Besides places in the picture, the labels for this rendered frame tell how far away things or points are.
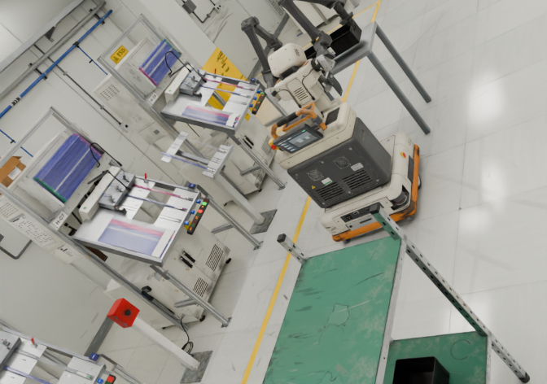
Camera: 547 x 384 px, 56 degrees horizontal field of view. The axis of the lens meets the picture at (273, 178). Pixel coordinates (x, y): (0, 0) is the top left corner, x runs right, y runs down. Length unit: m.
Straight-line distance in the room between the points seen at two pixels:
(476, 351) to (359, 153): 1.40
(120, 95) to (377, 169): 2.63
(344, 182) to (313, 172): 0.20
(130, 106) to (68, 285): 1.89
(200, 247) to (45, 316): 1.77
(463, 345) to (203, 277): 2.56
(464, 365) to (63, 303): 4.12
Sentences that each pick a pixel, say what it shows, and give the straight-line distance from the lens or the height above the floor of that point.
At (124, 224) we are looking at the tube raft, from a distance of 3.96.
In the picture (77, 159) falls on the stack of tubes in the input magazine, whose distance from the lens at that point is 4.13.
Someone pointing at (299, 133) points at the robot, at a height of 0.91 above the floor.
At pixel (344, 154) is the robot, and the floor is 0.62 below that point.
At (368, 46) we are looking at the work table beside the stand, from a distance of 3.68.
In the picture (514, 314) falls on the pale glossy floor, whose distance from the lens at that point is 2.64.
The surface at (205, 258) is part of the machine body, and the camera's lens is 4.35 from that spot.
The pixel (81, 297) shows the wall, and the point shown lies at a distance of 5.58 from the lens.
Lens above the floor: 2.03
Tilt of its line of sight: 24 degrees down
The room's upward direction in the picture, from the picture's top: 44 degrees counter-clockwise
